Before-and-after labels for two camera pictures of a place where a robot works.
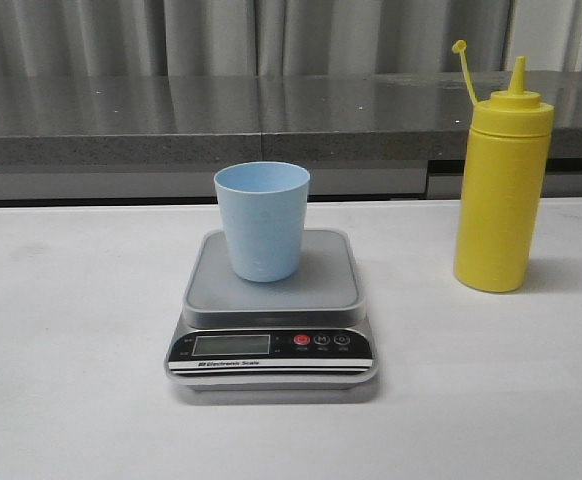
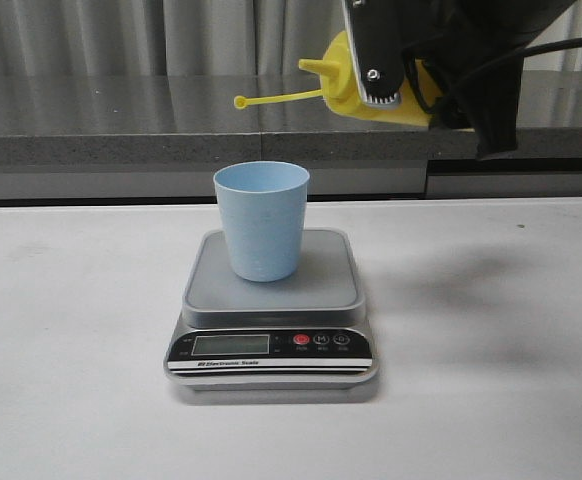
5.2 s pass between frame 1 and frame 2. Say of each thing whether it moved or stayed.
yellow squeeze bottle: moved
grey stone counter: stayed
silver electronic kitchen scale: stayed
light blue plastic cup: stayed
